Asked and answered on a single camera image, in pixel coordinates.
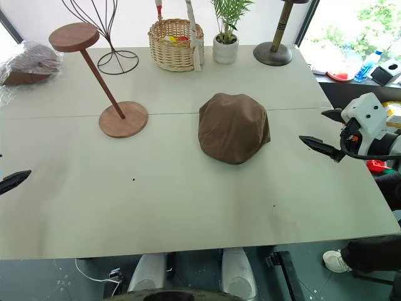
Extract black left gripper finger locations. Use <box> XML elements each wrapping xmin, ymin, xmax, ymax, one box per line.
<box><xmin>0</xmin><ymin>169</ymin><xmax>33</xmax><ymax>196</ymax></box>

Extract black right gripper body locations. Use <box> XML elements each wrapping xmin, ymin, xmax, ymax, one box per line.
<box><xmin>339</xmin><ymin>116</ymin><xmax>364</xmax><ymax>157</ymax></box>

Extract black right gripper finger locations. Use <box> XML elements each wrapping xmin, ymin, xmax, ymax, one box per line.
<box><xmin>298</xmin><ymin>135</ymin><xmax>344</xmax><ymax>163</ymax></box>
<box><xmin>321</xmin><ymin>107</ymin><xmax>344</xmax><ymax>124</ymax></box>

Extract brown cap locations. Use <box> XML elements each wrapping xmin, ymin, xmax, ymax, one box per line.
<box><xmin>198</xmin><ymin>92</ymin><xmax>271</xmax><ymax>166</ymax></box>

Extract dark round base stand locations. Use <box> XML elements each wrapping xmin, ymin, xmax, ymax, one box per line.
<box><xmin>253</xmin><ymin>0</ymin><xmax>311</xmax><ymax>67</ymax></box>

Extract hat in plastic bag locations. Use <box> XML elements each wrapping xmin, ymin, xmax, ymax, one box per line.
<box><xmin>0</xmin><ymin>40</ymin><xmax>64</xmax><ymax>87</ymax></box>

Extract wooden hat stand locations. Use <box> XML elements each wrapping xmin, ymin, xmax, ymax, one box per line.
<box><xmin>49</xmin><ymin>22</ymin><xmax>148</xmax><ymax>139</ymax></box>

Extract red bowl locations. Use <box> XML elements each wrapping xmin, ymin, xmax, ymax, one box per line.
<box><xmin>325</xmin><ymin>71</ymin><xmax>354</xmax><ymax>83</ymax></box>

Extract yellow box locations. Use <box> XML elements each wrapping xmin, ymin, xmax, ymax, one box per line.
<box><xmin>381</xmin><ymin>100</ymin><xmax>401</xmax><ymax>130</ymax></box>

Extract red plastic toy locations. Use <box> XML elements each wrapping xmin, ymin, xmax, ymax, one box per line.
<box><xmin>365</xmin><ymin>159</ymin><xmax>393</xmax><ymax>174</ymax></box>

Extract blue-label water bottle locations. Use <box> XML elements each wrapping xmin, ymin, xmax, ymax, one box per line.
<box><xmin>354</xmin><ymin>51</ymin><xmax>384</xmax><ymax>83</ymax></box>

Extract black and white box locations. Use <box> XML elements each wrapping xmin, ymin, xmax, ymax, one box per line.
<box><xmin>370</xmin><ymin>60</ymin><xmax>401</xmax><ymax>87</ymax></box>

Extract white shoe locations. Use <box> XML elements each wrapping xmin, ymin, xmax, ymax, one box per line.
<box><xmin>322</xmin><ymin>249</ymin><xmax>353</xmax><ymax>274</ymax></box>

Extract white ribbed plant pot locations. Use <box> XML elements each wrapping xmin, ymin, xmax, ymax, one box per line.
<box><xmin>212</xmin><ymin>33</ymin><xmax>240</xmax><ymax>65</ymax></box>

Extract black table leg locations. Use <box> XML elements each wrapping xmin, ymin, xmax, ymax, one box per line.
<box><xmin>265</xmin><ymin>250</ymin><xmax>302</xmax><ymax>301</ymax></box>

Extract power strip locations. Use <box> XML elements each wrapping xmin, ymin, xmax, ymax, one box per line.
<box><xmin>107</xmin><ymin>267</ymin><xmax>125</xmax><ymax>283</ymax></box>

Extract green leafy plant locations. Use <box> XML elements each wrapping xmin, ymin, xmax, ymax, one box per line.
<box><xmin>210</xmin><ymin>0</ymin><xmax>255</xmax><ymax>44</ymax></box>

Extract silver robot leg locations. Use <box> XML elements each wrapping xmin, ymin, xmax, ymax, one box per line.
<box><xmin>126</xmin><ymin>253</ymin><xmax>167</xmax><ymax>294</ymax></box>
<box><xmin>220</xmin><ymin>247</ymin><xmax>258</xmax><ymax>300</ymax></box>

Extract yellow and red toys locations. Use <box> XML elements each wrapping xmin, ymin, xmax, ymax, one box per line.
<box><xmin>164</xmin><ymin>34</ymin><xmax>190</xmax><ymax>44</ymax></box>

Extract dark rounded robot body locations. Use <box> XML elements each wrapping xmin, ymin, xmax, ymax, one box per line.
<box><xmin>120</xmin><ymin>289</ymin><xmax>253</xmax><ymax>301</ymax></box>

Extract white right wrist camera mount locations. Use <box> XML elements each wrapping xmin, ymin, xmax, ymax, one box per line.
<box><xmin>340</xmin><ymin>92</ymin><xmax>390</xmax><ymax>141</ymax></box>

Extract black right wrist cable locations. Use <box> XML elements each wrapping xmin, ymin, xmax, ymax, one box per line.
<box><xmin>339</xmin><ymin>133</ymin><xmax>377</xmax><ymax>159</ymax></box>

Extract white floor cable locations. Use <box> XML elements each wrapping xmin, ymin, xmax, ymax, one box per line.
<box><xmin>75</xmin><ymin>258</ymin><xmax>122</xmax><ymax>293</ymax></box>

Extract black wire stand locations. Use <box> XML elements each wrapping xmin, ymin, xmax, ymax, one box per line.
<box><xmin>61</xmin><ymin>0</ymin><xmax>140</xmax><ymax>76</ymax></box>

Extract wicker basket with rope handle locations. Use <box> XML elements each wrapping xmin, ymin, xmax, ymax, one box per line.
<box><xmin>147</xmin><ymin>0</ymin><xmax>206</xmax><ymax>73</ymax></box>

